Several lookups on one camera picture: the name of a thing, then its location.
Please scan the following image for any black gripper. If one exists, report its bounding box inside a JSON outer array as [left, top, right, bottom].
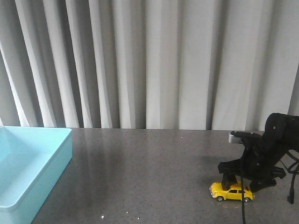
[[218, 133, 285, 193]]

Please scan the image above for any light blue plastic box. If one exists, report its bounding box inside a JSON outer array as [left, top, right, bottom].
[[0, 126, 72, 224]]

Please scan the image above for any grey pleated curtain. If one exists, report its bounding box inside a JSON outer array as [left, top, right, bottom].
[[0, 0, 299, 131]]

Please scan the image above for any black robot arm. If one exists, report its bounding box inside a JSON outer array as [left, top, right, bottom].
[[218, 113, 299, 192]]

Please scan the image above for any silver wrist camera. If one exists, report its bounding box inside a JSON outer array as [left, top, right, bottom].
[[228, 131, 246, 144]]

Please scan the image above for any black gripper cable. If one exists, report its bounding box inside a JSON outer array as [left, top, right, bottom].
[[240, 140, 248, 224]]

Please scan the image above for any yellow toy beetle car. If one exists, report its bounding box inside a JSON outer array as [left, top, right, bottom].
[[209, 181, 255, 202]]

